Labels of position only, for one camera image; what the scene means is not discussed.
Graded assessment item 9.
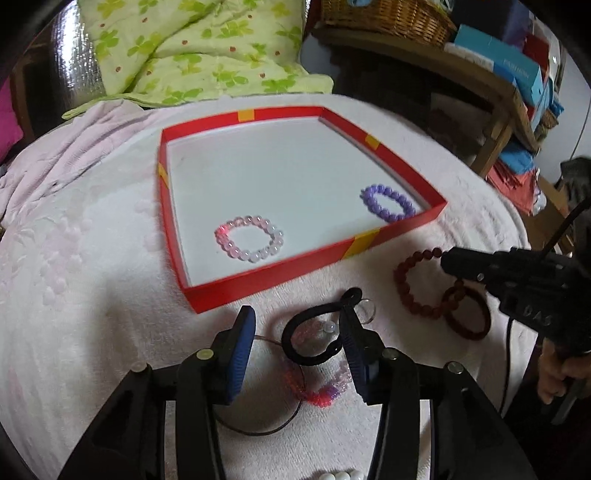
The dark red bead bracelet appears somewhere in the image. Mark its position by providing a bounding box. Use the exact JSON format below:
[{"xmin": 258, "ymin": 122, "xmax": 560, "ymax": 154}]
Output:
[{"xmin": 393, "ymin": 247, "xmax": 462, "ymax": 318}]

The pink orange crystal bracelet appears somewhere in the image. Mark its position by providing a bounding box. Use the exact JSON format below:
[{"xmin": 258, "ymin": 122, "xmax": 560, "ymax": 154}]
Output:
[{"xmin": 285, "ymin": 320, "xmax": 354, "ymax": 409}]

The wooden frame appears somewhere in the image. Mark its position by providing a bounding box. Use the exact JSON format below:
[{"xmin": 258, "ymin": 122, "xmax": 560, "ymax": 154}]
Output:
[{"xmin": 9, "ymin": 44, "xmax": 51, "ymax": 139}]

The black bangle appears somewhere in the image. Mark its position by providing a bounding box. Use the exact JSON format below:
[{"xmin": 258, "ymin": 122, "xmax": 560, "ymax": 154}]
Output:
[{"xmin": 281, "ymin": 287, "xmax": 363, "ymax": 367}]

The person's right hand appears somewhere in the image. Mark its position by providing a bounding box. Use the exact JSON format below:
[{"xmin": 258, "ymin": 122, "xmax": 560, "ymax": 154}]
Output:
[{"xmin": 537, "ymin": 342, "xmax": 591, "ymax": 412}]

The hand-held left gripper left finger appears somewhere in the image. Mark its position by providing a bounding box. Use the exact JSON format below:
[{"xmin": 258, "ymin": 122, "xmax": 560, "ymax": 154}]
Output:
[{"xmin": 58, "ymin": 305, "xmax": 257, "ymax": 480}]

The pink bead bracelet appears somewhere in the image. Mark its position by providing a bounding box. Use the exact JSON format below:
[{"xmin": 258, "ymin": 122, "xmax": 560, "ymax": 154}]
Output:
[{"xmin": 215, "ymin": 215, "xmax": 284, "ymax": 264}]

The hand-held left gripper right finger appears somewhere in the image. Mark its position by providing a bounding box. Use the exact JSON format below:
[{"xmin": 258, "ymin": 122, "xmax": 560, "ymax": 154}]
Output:
[{"xmin": 339, "ymin": 305, "xmax": 539, "ymax": 480}]

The clear glass ring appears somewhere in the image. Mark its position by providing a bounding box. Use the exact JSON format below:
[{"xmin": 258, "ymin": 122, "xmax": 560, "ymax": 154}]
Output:
[{"xmin": 353, "ymin": 299, "xmax": 376, "ymax": 325}]

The red shallow box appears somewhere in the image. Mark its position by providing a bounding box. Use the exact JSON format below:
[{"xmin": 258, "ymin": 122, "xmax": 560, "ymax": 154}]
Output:
[{"xmin": 157, "ymin": 106, "xmax": 448, "ymax": 315}]

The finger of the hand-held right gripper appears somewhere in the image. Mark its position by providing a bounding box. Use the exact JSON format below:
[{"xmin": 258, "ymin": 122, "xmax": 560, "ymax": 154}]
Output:
[{"xmin": 440, "ymin": 247, "xmax": 496, "ymax": 283}]

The magenta pillow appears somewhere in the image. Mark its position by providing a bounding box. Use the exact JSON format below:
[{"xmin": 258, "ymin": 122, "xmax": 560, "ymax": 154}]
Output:
[{"xmin": 0, "ymin": 78, "xmax": 24, "ymax": 162}]

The dark red bangle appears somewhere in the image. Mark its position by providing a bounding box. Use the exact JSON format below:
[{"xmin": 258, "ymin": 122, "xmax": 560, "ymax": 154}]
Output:
[{"xmin": 442, "ymin": 285, "xmax": 491, "ymax": 341}]

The large wicker basket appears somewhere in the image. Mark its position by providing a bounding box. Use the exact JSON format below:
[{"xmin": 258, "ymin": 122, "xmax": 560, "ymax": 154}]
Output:
[{"xmin": 320, "ymin": 0, "xmax": 458, "ymax": 44}]

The silver foil sheet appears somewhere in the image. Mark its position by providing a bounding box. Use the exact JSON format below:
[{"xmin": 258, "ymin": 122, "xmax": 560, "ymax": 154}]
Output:
[{"xmin": 51, "ymin": 14, "xmax": 109, "ymax": 116}]

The wooden shelf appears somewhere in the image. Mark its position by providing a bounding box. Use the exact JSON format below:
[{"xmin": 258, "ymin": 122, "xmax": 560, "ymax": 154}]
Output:
[{"xmin": 314, "ymin": 28, "xmax": 541, "ymax": 178}]

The purple bead bracelet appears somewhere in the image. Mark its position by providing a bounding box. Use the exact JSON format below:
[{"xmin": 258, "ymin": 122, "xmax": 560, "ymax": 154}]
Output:
[{"xmin": 360, "ymin": 184, "xmax": 415, "ymax": 223}]

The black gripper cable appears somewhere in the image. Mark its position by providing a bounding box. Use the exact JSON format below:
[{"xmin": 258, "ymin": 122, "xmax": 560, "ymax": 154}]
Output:
[{"xmin": 501, "ymin": 198, "xmax": 591, "ymax": 416}]

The red blue stack of bags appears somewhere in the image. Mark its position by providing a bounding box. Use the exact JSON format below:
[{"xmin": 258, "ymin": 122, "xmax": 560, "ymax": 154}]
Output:
[{"xmin": 487, "ymin": 138, "xmax": 539, "ymax": 213}]

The green clover print quilt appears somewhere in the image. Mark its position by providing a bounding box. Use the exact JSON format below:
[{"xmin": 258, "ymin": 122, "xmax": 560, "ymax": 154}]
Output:
[{"xmin": 62, "ymin": 0, "xmax": 334, "ymax": 120}]

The light blue box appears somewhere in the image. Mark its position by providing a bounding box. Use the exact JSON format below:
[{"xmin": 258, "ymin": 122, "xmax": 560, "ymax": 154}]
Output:
[{"xmin": 445, "ymin": 25, "xmax": 543, "ymax": 104}]

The thin silver bangle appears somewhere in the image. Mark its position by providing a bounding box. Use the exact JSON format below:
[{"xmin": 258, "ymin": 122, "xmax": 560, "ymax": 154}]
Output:
[{"xmin": 215, "ymin": 338, "xmax": 308, "ymax": 435}]

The pale pink blanket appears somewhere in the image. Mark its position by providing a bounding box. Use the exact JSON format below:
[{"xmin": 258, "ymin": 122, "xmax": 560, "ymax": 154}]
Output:
[{"xmin": 0, "ymin": 92, "xmax": 532, "ymax": 480}]

